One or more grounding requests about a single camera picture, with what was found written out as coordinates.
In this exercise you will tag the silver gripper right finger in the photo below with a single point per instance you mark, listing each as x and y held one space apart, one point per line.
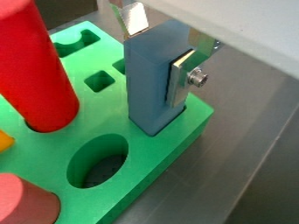
186 71

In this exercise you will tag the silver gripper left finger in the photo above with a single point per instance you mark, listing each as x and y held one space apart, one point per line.
130 13

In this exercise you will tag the blue rectangular block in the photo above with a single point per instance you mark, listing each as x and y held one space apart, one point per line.
150 53

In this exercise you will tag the green shape sorter board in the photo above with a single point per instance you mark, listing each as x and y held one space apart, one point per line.
98 163

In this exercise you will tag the red cylinder peg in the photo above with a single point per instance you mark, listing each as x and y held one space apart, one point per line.
34 82

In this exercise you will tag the yellow star-shaped peg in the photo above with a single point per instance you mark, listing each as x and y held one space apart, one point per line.
7 141

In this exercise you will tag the small orange-red peg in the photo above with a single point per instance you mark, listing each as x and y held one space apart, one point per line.
26 204

